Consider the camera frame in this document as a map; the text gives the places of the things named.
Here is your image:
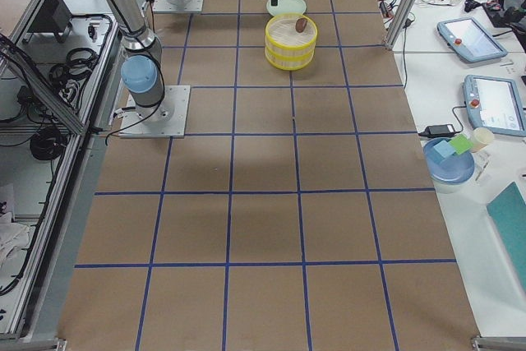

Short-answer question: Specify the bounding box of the black power adapter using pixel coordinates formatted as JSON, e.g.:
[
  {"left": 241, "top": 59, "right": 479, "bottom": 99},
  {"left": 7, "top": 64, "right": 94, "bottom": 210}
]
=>
[{"left": 419, "top": 124, "right": 457, "bottom": 139}]

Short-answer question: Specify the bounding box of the blue teach pendant near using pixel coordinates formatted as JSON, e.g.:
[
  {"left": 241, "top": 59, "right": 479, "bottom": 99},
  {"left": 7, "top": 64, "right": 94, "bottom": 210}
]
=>
[{"left": 463, "top": 75, "right": 525, "bottom": 137}]

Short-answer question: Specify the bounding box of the yellow top steamer layer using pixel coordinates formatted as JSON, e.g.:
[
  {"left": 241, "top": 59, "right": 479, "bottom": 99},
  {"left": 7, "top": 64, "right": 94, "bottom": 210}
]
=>
[{"left": 265, "top": 14, "right": 318, "bottom": 56}]

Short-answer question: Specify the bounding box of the blue foam block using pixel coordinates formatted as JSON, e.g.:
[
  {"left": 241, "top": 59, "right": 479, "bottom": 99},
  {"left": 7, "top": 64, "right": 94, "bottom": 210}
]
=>
[{"left": 431, "top": 140, "right": 455, "bottom": 163}]

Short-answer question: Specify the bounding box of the brown steamed bun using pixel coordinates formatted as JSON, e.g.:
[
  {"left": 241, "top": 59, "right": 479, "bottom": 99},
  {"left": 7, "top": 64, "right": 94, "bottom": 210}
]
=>
[{"left": 295, "top": 17, "right": 308, "bottom": 34}]

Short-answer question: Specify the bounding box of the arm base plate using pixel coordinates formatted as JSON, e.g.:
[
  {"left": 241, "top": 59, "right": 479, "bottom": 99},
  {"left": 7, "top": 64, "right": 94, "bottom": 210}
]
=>
[
  {"left": 118, "top": 85, "right": 191, "bottom": 138},
  {"left": 153, "top": 0, "right": 204, "bottom": 14}
]

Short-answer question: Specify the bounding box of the light green plate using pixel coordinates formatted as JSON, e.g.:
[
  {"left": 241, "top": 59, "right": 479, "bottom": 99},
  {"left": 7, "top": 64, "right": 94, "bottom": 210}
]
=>
[{"left": 266, "top": 0, "right": 307, "bottom": 16}]

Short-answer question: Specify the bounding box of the blue teach pendant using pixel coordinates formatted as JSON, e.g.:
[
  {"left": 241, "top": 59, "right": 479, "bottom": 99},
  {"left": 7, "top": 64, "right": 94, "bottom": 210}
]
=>
[
  {"left": 436, "top": 17, "right": 508, "bottom": 63},
  {"left": 463, "top": 75, "right": 525, "bottom": 137}
]

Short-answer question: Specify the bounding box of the white crumpled cloth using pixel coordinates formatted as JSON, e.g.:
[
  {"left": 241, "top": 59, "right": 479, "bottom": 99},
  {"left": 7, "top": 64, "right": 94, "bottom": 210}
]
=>
[{"left": 0, "top": 186, "right": 30, "bottom": 270}]

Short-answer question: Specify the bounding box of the yellow bottom steamer layer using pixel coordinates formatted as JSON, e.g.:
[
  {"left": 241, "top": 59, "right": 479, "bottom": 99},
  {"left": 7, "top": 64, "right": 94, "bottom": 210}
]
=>
[{"left": 265, "top": 48, "right": 314, "bottom": 71}]

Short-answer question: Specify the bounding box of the blue plate with blocks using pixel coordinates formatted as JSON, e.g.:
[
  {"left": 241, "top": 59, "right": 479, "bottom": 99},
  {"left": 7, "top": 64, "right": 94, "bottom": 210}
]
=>
[{"left": 423, "top": 137, "right": 475, "bottom": 185}]

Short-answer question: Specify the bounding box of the beige paper cup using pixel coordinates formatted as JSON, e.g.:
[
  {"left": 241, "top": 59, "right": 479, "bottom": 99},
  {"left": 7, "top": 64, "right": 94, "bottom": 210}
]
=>
[{"left": 470, "top": 127, "right": 495, "bottom": 153}]

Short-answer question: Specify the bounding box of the green foam block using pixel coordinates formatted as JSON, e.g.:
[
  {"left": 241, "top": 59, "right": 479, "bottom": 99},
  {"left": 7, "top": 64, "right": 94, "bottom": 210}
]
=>
[{"left": 448, "top": 134, "right": 473, "bottom": 155}]

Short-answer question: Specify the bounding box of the blue teach pendant far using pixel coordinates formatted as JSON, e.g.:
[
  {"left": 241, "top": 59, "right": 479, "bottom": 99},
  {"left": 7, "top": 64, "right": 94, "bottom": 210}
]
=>
[{"left": 436, "top": 17, "right": 508, "bottom": 63}]

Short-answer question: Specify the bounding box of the yellow steamer layer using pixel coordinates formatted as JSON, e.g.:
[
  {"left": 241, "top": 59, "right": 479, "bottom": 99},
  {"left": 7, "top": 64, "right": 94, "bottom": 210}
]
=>
[
  {"left": 265, "top": 48, "right": 314, "bottom": 71},
  {"left": 265, "top": 14, "right": 318, "bottom": 56}
]

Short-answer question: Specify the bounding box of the teal book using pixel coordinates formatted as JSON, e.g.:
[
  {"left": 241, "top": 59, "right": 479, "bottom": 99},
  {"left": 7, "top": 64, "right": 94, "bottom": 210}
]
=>
[{"left": 487, "top": 182, "right": 525, "bottom": 264}]

